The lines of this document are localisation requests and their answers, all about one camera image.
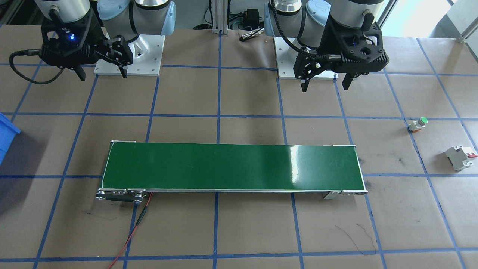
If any green push button switch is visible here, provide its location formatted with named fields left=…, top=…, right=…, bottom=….
left=408, top=117, right=428, bottom=133

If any black power brick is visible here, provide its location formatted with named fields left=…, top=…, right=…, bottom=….
left=243, top=9, right=261, bottom=27

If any silver cable plug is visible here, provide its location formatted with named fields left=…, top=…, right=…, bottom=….
left=240, top=29, right=264, bottom=42

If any green belt conveyor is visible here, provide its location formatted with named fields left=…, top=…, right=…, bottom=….
left=95, top=140, right=368, bottom=204

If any aluminium corner bar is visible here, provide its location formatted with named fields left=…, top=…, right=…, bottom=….
left=453, top=31, right=478, bottom=44

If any blue open-front storage bin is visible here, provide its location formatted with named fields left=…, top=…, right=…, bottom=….
left=0, top=112, right=21, bottom=166

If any red black conveyor wire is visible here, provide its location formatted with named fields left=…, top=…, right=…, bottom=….
left=108, top=191, right=153, bottom=269

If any white square base plate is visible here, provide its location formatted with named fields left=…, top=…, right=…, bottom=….
left=93, top=34, right=165, bottom=77
left=274, top=37, right=338, bottom=80

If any white circuit breaker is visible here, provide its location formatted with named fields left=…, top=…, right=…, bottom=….
left=445, top=145, right=478, bottom=171

